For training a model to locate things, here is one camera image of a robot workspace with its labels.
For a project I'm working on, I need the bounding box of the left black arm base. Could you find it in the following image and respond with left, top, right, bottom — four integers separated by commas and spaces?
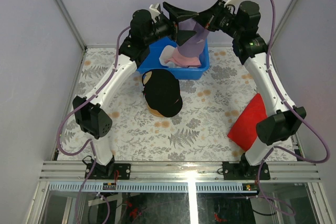
88, 163, 131, 180

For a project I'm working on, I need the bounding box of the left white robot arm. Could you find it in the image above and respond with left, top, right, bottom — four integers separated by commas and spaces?
72, 2, 198, 179

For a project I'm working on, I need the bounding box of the slotted cable duct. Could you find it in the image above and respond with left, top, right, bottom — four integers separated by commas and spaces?
49, 182, 258, 194

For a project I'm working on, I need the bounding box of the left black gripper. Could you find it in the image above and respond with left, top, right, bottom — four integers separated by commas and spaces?
142, 2, 194, 45

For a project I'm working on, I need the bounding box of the black baseball cap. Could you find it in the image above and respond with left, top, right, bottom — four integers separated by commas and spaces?
142, 69, 183, 118

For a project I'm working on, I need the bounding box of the wooden hat stand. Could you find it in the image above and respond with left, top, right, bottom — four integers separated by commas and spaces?
148, 107, 165, 118

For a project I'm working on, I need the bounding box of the red cloth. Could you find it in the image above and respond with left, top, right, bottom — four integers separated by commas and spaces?
227, 93, 267, 152

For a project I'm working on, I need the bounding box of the aluminium front rail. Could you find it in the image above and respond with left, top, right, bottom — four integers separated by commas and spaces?
38, 161, 321, 183

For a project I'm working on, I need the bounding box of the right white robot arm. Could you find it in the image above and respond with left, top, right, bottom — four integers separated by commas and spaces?
195, 0, 307, 179

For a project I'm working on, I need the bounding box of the floral table mat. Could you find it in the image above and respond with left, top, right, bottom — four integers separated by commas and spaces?
56, 47, 302, 162

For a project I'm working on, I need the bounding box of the beige baseball cap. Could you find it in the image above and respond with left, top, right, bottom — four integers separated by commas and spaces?
142, 71, 152, 85

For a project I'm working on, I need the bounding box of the purple baseball cap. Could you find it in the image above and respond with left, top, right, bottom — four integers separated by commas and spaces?
177, 19, 209, 58

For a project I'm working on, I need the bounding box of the pink baseball cap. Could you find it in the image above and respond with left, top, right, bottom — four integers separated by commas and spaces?
168, 50, 202, 68

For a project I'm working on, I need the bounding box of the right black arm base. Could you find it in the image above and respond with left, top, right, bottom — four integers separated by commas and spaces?
222, 162, 270, 180

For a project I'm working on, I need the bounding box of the blue plastic bin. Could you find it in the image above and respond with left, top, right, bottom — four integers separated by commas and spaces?
137, 37, 209, 80

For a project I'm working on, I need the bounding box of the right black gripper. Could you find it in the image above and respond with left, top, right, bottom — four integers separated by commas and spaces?
192, 0, 242, 39

